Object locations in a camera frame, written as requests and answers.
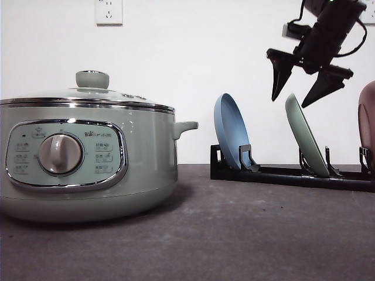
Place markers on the blue plate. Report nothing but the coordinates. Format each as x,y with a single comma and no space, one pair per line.
230,127

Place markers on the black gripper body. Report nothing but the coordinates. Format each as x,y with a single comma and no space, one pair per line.
318,47

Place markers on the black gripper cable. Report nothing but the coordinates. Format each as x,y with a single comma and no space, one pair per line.
342,53

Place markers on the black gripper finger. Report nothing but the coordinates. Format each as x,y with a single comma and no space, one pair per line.
330,80
282,63

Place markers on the pink plate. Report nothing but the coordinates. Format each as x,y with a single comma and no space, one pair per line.
366,120

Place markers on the white wall socket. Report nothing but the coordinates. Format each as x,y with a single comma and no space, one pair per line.
109,13
368,15

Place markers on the black dish rack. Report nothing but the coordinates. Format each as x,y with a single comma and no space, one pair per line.
347,180

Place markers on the green electric steamer pot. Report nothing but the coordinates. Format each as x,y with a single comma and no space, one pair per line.
87,161

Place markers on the white wall socket left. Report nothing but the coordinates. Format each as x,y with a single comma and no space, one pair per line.
109,13

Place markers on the glass steamer lid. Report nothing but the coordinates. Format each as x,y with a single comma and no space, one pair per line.
92,90

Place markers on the white wall socket right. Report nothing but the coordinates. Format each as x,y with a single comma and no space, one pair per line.
368,15

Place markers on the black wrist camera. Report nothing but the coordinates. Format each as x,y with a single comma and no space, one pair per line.
296,32

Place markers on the green plate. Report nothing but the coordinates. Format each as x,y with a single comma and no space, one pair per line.
311,155

